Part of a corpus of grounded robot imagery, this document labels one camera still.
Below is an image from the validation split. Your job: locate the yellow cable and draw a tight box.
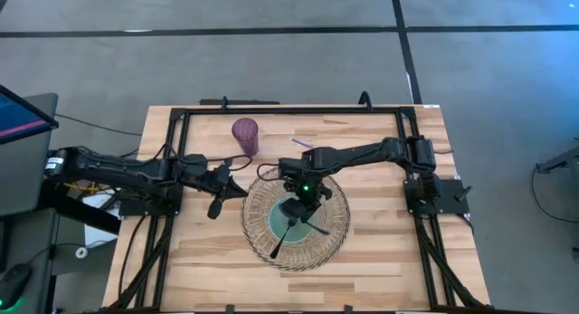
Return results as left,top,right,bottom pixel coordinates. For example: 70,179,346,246
64,181,101,194

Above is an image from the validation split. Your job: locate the dark metal fork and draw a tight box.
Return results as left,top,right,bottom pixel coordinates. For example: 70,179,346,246
270,217,299,261

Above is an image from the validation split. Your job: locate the computer monitor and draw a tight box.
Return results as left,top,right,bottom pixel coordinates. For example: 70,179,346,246
0,83,61,146

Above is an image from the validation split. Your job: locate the black clamp bar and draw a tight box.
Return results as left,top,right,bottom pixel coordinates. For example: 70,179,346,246
199,95,281,109

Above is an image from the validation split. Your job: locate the mint green bowl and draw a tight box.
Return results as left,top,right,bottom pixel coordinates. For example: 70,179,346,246
267,195,319,246

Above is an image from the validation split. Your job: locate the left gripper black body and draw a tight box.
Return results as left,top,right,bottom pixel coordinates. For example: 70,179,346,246
197,157,238,221

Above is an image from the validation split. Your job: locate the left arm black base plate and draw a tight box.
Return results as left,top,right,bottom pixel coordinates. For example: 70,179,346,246
119,186,183,217

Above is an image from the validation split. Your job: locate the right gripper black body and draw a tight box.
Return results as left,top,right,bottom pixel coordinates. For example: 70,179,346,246
280,175,335,214

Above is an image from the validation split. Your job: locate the black cable beside table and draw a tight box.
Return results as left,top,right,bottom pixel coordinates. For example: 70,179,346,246
117,214,147,302

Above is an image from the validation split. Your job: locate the black hook clamp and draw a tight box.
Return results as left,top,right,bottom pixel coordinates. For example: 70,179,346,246
357,90,375,111

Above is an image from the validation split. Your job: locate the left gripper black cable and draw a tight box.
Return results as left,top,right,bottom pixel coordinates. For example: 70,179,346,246
205,153,254,173

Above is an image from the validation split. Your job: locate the purple ribbed plastic cup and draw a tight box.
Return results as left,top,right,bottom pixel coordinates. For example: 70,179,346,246
231,117,261,157

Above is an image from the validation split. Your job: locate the round woven straw placemat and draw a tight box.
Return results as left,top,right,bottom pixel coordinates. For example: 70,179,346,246
240,167,352,272

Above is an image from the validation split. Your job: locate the black metal table frame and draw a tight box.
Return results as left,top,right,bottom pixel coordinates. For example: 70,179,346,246
104,105,489,313

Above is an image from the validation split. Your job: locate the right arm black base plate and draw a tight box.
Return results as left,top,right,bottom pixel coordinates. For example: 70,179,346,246
403,177,472,216

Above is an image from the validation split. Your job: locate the grey metal stand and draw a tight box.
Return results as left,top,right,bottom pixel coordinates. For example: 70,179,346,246
535,139,579,175

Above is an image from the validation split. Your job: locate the white paper sheet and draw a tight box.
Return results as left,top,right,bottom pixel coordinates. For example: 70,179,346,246
82,191,122,248

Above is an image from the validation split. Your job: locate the black thin looped cable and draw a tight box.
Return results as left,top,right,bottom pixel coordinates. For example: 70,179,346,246
529,167,579,221

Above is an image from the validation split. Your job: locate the black floor cable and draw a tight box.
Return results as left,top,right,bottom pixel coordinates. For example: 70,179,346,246
55,113,144,138

